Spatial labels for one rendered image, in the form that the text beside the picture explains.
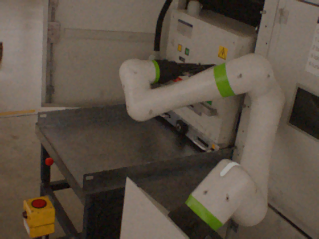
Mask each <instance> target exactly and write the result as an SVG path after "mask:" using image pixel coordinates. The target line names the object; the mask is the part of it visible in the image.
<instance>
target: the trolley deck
mask: <svg viewBox="0 0 319 239"><path fill-rule="evenodd" d="M37 123H38V122H36V123H35V134H36V136H37V137H38V139H39V140H40V141H41V144H42V145H43V146H44V148H45V149H46V151H47V152H48V154H49V155H50V156H51V158H52V159H53V160H54V159H57V160H58V161H57V162H55V164H56V166H57V167H58V168H59V171H60V172H61V173H62V174H63V176H64V178H65V179H66V180H67V182H68V184H69V185H70V187H71V188H72V189H73V191H74V193H75V194H76V196H77V197H78V199H79V200H80V201H81V203H82V205H83V206H84V208H90V207H94V206H97V205H104V204H108V203H112V202H118V201H122V200H124V199H125V190H126V183H123V184H118V185H115V186H109V187H102V188H97V189H93V190H87V191H83V190H82V189H81V187H80V186H79V185H80V184H82V183H83V174H86V173H89V172H98V171H103V170H108V169H111V168H120V167H125V166H131V165H134V164H142V163H148V162H153V161H157V160H165V159H170V158H176V157H182V156H188V155H193V154H199V153H206V151H205V150H204V149H201V148H200V147H199V146H198V145H196V144H195V143H194V142H193V141H192V140H191V139H190V138H189V137H187V136H186V135H185V134H181V133H179V132H178V131H177V130H176V129H175V126H173V125H172V124H171V123H170V122H169V121H167V120H165V118H163V117H161V116H160V115H158V116H156V117H154V118H150V119H149V120H147V121H136V120H134V119H133V118H128V119H120V120H114V121H103V122H94V123H86V124H81V125H69V126H61V127H52V128H48V129H39V128H38V126H37ZM215 167H216V165H215V166H210V167H205V168H198V169H195V170H190V171H185V172H178V173H174V174H170V175H165V176H158V177H155V178H150V179H145V180H138V181H134V183H135V184H137V185H138V186H139V187H141V188H142V190H144V191H145V192H146V193H147V194H148V195H151V194H154V193H158V192H162V191H169V190H173V189H177V188H181V187H188V186H192V185H195V184H199V183H201V182H202V180H204V178H205V177H206V176H207V175H208V174H209V173H210V172H211V171H212V169H213V168H215Z"/></svg>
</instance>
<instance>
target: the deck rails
mask: <svg viewBox="0 0 319 239"><path fill-rule="evenodd" d="M41 114H46V117H40V115H41ZM128 118H131V117H130V115H129V114H128V112H127V109H126V103H124V104H114V105H105V106H90V107H84V108H74V109H64V110H50V111H43V112H38V123H37V126H38V128H39V129H48V128H52V127H61V126H69V125H81V124H86V123H94V122H103V121H114V120H123V119H128ZM231 153H232V148H229V149H221V150H216V151H210V152H207V153H199V154H193V155H188V156H182V157H176V158H170V159H165V160H157V161H153V162H148V163H142V164H134V165H131V166H125V167H120V168H111V169H108V170H103V171H98V172H89V173H86V174H83V183H82V184H80V185H79V186H80V187H81V189H82V190H83V191H87V190H93V189H97V188H102V187H109V186H115V185H118V184H123V183H126V177H128V178H129V179H130V180H132V181H133V182H134V181H138V180H145V179H150V178H155V177H158V176H165V175H170V174H174V173H178V172H185V171H190V170H195V169H198V168H205V167H210V166H215V165H217V164H218V163H219V162H220V161H221V160H224V159H229V160H231ZM92 175H93V179H86V177H87V176H92Z"/></svg>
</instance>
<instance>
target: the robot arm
mask: <svg viewBox="0 0 319 239"><path fill-rule="evenodd" d="M118 74H119V77H120V80H121V83H122V88H123V90H124V93H125V98H126V109H127V112H128V114H129V115H130V117H131V118H133V119H134V120H136V121H147V120H149V119H150V118H154V117H156V116H158V115H160V114H164V113H166V112H169V111H171V110H175V109H178V108H181V107H184V106H189V105H193V104H197V103H200V102H207V101H212V100H220V99H224V98H226V97H230V96H234V95H237V94H243V93H247V94H248V96H249V99H250V114H249V120H248V127H247V133H246V140H245V144H244V149H243V152H242V158H241V160H240V164H237V163H235V162H234V161H232V160H229V159H224V160H221V161H220V162H219V163H218V164H217V165H216V167H215V168H213V169H212V171H211V172H210V173H209V174H208V175H207V176H206V177H205V178H204V180H202V182H201V183H200V184H199V185H198V186H197V188H196V189H195V190H194V191H193V192H192V193H191V194H190V195H189V198H188V199H187V201H186V202H185V203H184V204H183V205H182V206H180V207H179V208H178V209H176V210H173V211H170V212H169V213H168V216H169V217H170V219H171V220H172V221H173V222H174V223H175V224H176V225H177V226H178V227H179V228H180V229H181V230H182V231H184V233H185V234H186V235H188V237H190V238H191V239H223V238H222V237H221V236H220V235H219V234H218V233H217V232H216V230H218V228H220V227H221V226H223V225H224V224H225V223H226V222H227V220H228V219H229V218H230V219H232V220H233V221H234V222H235V223H237V224H239V225H240V226H241V225H242V226H254V225H257V224H258V223H259V222H261V221H262V220H263V219H264V218H265V215H266V214H267V209H268V185H269V173H270V168H271V158H272V151H273V147H274V144H275V136H276V133H277V129H278V126H279V121H280V118H281V115H282V111H283V109H284V106H285V92H284V91H283V89H282V88H281V86H280V85H279V84H278V81H277V80H276V78H275V76H274V72H273V69H272V66H271V63H270V61H269V60H268V59H267V58H266V57H265V56H263V55H261V54H259V53H249V54H246V55H244V56H240V57H237V58H236V59H233V60H229V61H227V62H225V63H223V64H219V65H216V64H200V63H198V64H196V63H176V62H175V61H167V60H166V59H163V58H161V59H155V60H142V59H128V60H126V61H125V62H123V63H122V65H121V67H120V69H119V73H118ZM185 75H188V76H189V78H186V79H183V80H181V81H178V82H174V83H172V84H169V85H165V86H160V85H161V84H164V83H167V82H169V80H176V79H177V78H178V77H179V76H185ZM151 84H158V88H156V89H152V90H151V87H150V85H151Z"/></svg>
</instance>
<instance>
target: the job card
mask: <svg viewBox="0 0 319 239"><path fill-rule="evenodd" d="M304 72H307V73H308V74H311V75H314V76H316V77H318V78H319V14H318V18H317V23H316V26H315V29H314V34H313V37H312V43H311V45H310V51H309V54H308V58H307V62H306V66H305V69H304Z"/></svg>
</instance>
